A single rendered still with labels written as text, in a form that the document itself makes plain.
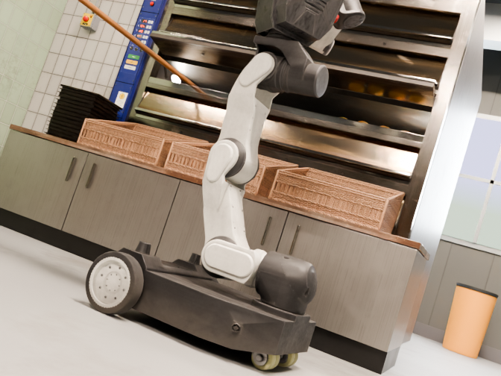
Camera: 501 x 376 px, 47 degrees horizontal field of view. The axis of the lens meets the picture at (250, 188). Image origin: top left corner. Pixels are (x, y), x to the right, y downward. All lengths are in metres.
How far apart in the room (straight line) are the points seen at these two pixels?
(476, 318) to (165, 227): 3.28
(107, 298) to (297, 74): 0.98
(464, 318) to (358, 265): 2.95
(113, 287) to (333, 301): 1.06
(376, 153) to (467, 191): 2.99
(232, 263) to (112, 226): 1.30
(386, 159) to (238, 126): 1.32
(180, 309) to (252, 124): 0.69
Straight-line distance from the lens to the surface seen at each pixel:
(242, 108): 2.06
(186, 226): 2.87
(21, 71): 4.34
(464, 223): 6.07
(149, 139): 3.14
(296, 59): 2.04
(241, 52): 3.49
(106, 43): 4.20
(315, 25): 2.09
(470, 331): 5.44
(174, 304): 1.84
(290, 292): 1.85
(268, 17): 2.11
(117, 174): 3.13
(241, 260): 1.88
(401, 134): 3.22
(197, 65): 3.87
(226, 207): 1.99
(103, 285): 1.95
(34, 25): 4.38
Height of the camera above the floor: 0.36
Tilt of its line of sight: 5 degrees up
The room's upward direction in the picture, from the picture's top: 18 degrees clockwise
